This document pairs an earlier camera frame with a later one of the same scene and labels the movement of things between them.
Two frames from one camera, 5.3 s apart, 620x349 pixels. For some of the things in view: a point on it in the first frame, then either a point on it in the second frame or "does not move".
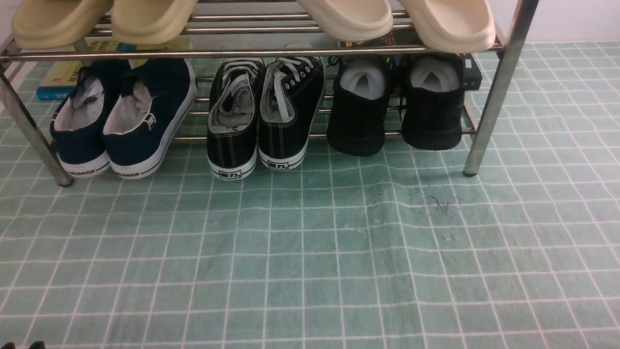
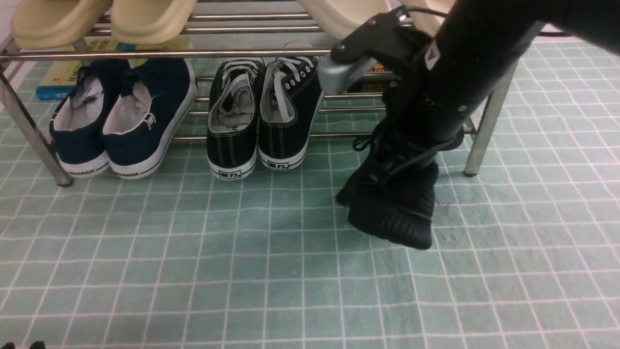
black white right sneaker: [291, 88] does not move
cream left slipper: [350, 20] does not move
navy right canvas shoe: [157, 98] does not move
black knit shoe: [356, 116] → [391, 194]
